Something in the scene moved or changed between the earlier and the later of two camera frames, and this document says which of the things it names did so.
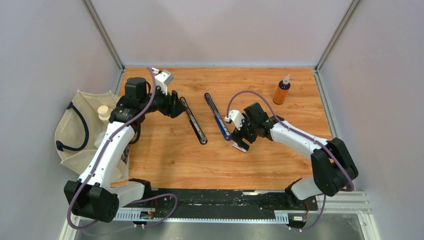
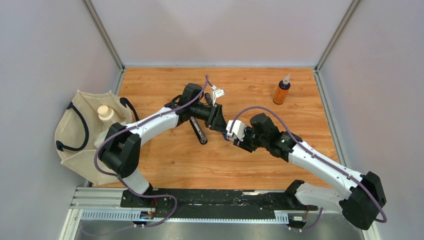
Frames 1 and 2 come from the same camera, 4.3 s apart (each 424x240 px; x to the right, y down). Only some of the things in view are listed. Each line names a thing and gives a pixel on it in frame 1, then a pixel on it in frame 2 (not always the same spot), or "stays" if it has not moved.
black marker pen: [195, 126] stays
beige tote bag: [79, 128] stays
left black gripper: [173, 107] to [215, 120]
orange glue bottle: [282, 90] stays
